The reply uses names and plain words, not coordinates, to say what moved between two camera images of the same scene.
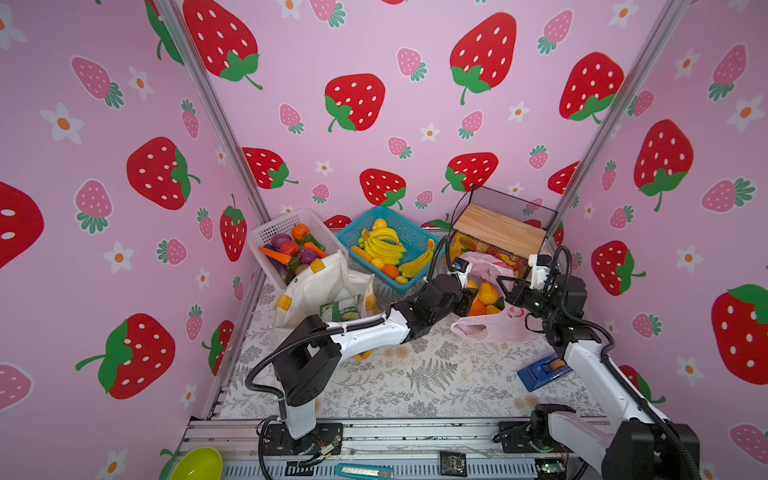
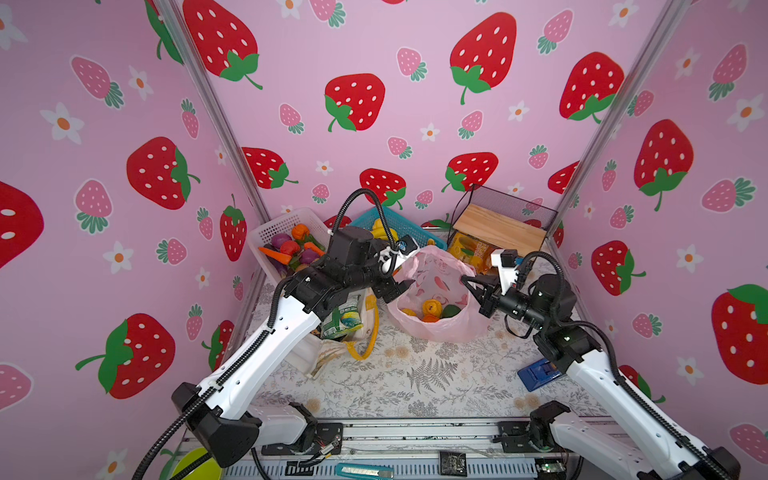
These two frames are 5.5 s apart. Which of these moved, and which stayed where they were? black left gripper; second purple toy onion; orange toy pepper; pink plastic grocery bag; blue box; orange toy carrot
Moved: pink plastic grocery bag; black left gripper
Stayed: blue box; orange toy pepper; second purple toy onion; orange toy carrot
